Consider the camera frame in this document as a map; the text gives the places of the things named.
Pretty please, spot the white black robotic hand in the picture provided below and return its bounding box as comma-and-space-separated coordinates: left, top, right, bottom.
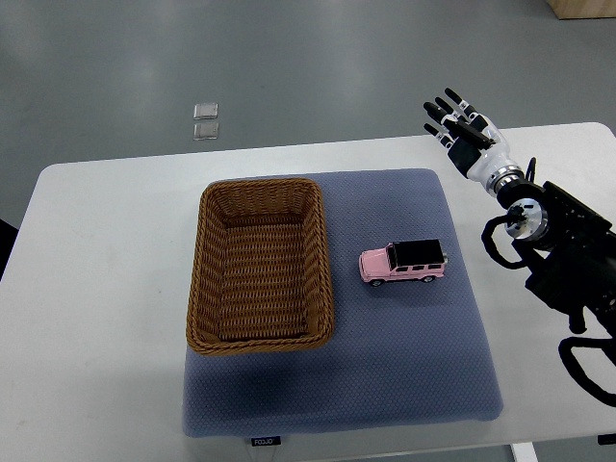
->
423, 88, 523, 196

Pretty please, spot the pink toy car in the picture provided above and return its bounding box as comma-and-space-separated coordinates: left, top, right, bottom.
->
358, 240, 449, 287

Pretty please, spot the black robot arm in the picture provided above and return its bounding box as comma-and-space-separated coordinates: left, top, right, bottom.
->
481, 161, 615, 336

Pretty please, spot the brown wicker basket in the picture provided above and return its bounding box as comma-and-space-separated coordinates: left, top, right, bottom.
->
186, 178, 335, 356

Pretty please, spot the wooden box corner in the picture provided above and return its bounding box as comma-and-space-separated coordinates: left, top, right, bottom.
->
547, 0, 616, 19

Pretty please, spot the blue-grey padded mat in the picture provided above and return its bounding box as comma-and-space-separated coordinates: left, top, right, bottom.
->
183, 168, 502, 437

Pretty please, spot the upper floor socket plate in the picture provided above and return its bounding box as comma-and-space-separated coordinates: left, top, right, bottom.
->
192, 102, 218, 120

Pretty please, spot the white table leg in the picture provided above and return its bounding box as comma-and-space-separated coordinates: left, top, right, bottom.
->
510, 442, 538, 462

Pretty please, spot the black mat label tag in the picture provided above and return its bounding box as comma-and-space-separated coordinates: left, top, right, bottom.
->
250, 436, 281, 447

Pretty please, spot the black cable loop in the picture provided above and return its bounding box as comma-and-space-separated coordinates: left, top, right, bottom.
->
557, 336, 616, 406

